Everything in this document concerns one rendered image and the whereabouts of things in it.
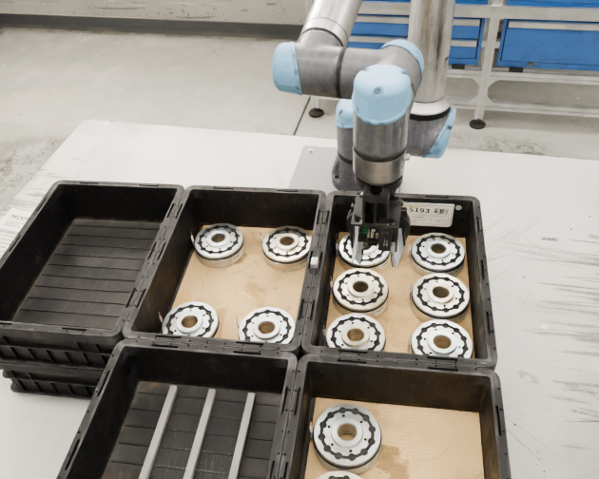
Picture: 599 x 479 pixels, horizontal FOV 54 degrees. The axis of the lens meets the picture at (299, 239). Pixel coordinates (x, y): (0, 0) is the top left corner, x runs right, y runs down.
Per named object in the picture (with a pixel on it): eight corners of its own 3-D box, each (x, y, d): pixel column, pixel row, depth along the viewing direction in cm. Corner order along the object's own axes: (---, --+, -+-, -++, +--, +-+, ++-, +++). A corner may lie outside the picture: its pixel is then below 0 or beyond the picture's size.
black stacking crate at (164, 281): (198, 226, 132) (187, 186, 125) (328, 233, 128) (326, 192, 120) (138, 377, 105) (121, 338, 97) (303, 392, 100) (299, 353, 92)
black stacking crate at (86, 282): (74, 220, 137) (56, 182, 129) (196, 226, 133) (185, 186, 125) (-15, 363, 109) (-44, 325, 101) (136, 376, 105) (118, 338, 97)
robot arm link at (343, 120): (342, 127, 147) (341, 81, 137) (396, 134, 144) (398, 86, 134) (330, 158, 139) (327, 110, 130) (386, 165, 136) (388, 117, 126)
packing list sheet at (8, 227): (6, 208, 160) (5, 206, 159) (81, 217, 155) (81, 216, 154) (-76, 299, 137) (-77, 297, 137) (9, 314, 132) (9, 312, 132)
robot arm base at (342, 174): (344, 153, 156) (343, 122, 149) (399, 164, 151) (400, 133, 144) (322, 189, 147) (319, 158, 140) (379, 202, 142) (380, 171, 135)
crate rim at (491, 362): (328, 199, 121) (327, 189, 120) (477, 204, 117) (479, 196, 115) (300, 360, 93) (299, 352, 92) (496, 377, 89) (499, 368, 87)
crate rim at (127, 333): (188, 193, 126) (186, 183, 124) (328, 199, 121) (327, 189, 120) (122, 346, 98) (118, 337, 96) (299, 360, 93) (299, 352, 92)
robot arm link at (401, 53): (355, 31, 89) (336, 66, 82) (429, 37, 86) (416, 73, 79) (355, 78, 95) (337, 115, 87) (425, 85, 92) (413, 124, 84)
